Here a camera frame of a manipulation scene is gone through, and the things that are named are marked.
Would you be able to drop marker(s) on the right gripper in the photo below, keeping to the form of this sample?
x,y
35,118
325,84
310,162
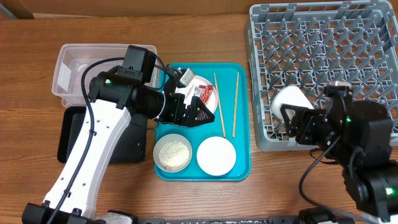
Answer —
x,y
305,124

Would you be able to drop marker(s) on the wooden chopstick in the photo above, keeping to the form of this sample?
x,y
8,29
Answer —
x,y
219,106
235,105

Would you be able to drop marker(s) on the white cup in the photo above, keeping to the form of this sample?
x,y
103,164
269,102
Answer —
x,y
289,95

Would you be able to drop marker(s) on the red snack wrapper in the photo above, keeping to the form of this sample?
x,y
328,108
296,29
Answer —
x,y
204,92

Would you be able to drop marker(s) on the black tray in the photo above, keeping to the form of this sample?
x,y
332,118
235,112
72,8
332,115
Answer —
x,y
131,147

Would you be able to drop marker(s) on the teal serving tray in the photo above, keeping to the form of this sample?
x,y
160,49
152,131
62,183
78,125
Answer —
x,y
226,76

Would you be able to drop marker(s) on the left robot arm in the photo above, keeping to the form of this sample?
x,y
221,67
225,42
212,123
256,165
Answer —
x,y
139,83

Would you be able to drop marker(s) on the large white plate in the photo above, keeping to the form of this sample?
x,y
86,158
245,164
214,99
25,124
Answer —
x,y
188,92

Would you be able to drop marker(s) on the right wooden chopstick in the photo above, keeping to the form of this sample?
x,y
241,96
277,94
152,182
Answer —
x,y
235,105

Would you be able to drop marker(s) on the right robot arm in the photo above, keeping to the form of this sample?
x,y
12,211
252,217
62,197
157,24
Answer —
x,y
356,134

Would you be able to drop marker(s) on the grey dishwasher rack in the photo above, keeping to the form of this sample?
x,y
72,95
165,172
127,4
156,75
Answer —
x,y
307,44

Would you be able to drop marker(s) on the white rice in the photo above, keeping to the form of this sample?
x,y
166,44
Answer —
x,y
174,156

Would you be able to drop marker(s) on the grey rice bowl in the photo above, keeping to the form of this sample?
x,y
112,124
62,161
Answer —
x,y
165,139

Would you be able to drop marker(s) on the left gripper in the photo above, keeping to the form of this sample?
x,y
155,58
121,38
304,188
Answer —
x,y
176,116

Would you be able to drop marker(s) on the clear plastic bin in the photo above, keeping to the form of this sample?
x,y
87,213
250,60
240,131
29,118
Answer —
x,y
74,59

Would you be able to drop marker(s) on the left wooden chopstick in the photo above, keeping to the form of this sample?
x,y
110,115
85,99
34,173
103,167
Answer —
x,y
219,106

